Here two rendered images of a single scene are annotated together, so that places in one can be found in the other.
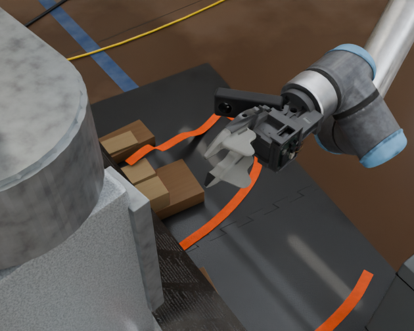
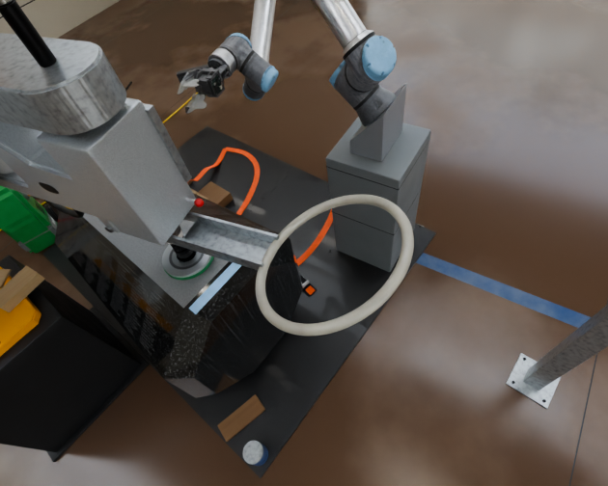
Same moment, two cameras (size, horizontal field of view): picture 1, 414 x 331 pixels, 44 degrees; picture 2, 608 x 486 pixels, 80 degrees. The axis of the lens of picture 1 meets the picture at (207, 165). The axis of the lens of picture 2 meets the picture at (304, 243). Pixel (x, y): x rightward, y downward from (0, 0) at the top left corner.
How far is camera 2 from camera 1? 0.66 m
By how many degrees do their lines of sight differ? 8
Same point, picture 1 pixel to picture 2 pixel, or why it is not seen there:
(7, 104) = (70, 58)
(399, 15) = (259, 17)
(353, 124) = (248, 69)
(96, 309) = (155, 172)
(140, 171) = not seen: hidden behind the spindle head
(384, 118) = (261, 62)
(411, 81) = (330, 93)
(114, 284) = (157, 157)
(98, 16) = not seen: hidden behind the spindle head
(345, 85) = (234, 50)
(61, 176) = (102, 75)
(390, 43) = (259, 33)
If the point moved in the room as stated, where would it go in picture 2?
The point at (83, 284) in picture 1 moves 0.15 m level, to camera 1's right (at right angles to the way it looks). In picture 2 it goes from (141, 152) to (191, 134)
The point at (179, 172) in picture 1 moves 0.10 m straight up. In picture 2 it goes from (211, 188) to (207, 179)
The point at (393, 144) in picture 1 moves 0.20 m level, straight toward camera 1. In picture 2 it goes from (270, 72) to (260, 106)
